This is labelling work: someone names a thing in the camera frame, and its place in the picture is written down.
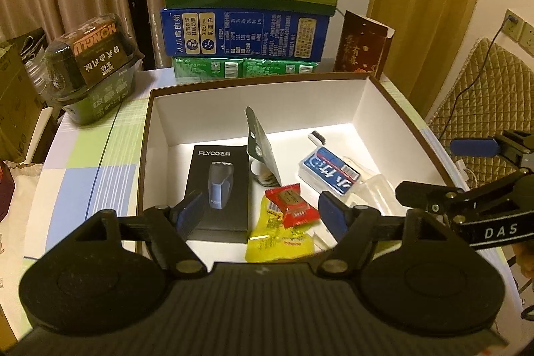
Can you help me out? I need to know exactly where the clear plastic cup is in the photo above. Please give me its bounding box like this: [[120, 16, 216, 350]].
[[347, 174, 407, 216]]

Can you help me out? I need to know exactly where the red candy packet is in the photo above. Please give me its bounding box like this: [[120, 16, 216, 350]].
[[265, 184, 320, 228]]

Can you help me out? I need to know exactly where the black Flyco shaver box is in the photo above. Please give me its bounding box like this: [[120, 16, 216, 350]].
[[186, 144, 250, 243]]

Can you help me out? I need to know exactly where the brown cardboard sorting box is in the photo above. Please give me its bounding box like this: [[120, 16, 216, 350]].
[[136, 72, 468, 261]]

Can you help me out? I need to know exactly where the yellow snack packet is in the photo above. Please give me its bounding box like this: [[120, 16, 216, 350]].
[[244, 196, 319, 263]]

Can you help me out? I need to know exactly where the plaid tablecloth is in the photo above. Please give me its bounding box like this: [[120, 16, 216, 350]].
[[0, 65, 527, 340]]

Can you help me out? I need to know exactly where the black blister card pack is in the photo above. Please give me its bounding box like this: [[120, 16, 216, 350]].
[[245, 106, 281, 187]]

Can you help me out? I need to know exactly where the dark red gift bag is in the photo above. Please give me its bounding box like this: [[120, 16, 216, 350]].
[[333, 11, 395, 79]]

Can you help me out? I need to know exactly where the green drink pack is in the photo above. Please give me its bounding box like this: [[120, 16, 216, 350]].
[[171, 57, 319, 84]]

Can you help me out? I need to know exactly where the black Honglu food container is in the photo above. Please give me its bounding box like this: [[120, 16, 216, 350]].
[[43, 14, 143, 125]]

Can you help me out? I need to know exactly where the brown cardboard carton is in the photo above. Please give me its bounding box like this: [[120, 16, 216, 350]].
[[1, 29, 57, 164]]

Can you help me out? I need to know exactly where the blue milk carton box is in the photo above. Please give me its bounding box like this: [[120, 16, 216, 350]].
[[160, 8, 329, 62]]

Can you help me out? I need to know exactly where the white wall socket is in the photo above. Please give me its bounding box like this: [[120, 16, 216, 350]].
[[501, 9, 534, 56]]

